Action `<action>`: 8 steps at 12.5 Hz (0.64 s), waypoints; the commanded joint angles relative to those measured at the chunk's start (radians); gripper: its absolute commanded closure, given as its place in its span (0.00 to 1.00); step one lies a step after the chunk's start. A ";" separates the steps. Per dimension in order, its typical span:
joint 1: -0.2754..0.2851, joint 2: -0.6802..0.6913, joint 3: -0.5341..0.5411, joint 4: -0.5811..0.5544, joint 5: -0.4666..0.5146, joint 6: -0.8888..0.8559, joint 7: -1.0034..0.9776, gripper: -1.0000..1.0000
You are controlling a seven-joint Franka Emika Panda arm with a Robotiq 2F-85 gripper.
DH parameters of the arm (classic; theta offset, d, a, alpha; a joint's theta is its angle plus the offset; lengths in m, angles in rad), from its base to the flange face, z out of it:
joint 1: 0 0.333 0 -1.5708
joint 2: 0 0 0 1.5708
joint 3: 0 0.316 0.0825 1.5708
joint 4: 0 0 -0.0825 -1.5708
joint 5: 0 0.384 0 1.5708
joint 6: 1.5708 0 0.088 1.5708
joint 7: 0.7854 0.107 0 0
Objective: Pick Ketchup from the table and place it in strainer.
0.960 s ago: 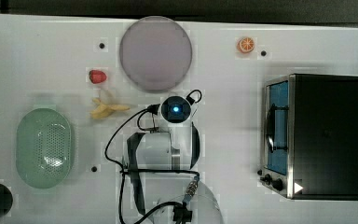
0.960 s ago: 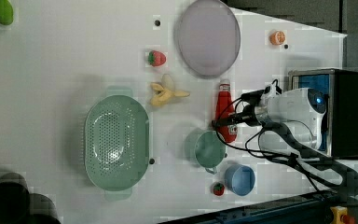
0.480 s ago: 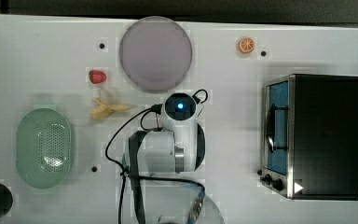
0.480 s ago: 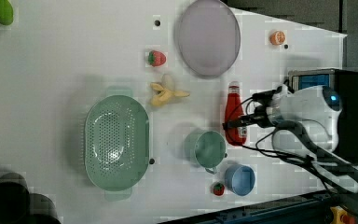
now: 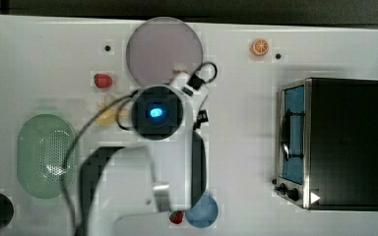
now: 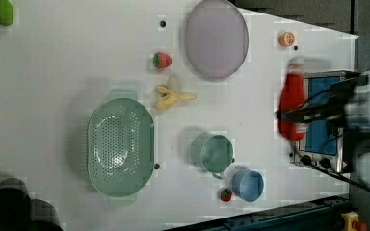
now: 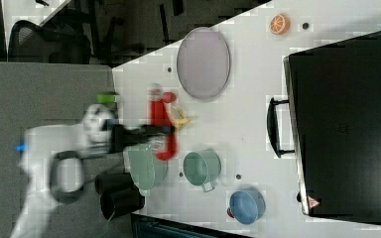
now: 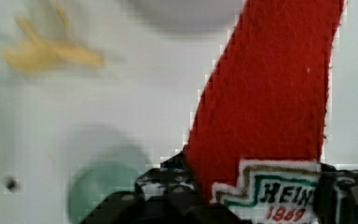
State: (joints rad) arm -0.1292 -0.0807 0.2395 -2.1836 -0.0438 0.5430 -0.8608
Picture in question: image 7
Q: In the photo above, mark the green pot with handle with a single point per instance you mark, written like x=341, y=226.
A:
x=202, y=168

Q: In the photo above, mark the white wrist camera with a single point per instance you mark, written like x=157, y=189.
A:
x=97, y=123

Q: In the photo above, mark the red ketchup bottle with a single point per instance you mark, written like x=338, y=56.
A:
x=160, y=117

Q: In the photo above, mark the red tomato toy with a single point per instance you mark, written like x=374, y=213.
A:
x=169, y=97

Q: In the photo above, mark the green strainer bowl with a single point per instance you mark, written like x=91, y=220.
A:
x=146, y=170

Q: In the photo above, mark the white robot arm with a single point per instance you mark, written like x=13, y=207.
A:
x=46, y=147

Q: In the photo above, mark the black cylinder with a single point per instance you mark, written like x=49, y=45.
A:
x=112, y=182
x=121, y=202

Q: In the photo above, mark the blue bowl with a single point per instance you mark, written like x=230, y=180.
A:
x=247, y=205

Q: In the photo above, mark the black cylinder lower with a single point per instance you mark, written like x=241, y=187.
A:
x=121, y=202

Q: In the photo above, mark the black oven appliance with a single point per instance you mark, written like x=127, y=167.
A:
x=334, y=94

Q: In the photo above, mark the black oven door handle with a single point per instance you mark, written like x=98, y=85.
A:
x=273, y=127

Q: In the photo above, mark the grey oval plate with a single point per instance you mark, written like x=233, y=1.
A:
x=203, y=63

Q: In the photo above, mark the peeled banana toy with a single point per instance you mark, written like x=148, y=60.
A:
x=179, y=118

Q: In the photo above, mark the black office chair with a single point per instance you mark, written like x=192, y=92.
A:
x=32, y=43

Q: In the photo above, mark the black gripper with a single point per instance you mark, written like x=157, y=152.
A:
x=122, y=138

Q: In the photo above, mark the black cylinder upper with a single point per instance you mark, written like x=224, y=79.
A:
x=112, y=182

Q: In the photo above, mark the orange slice toy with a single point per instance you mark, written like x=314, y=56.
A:
x=280, y=24

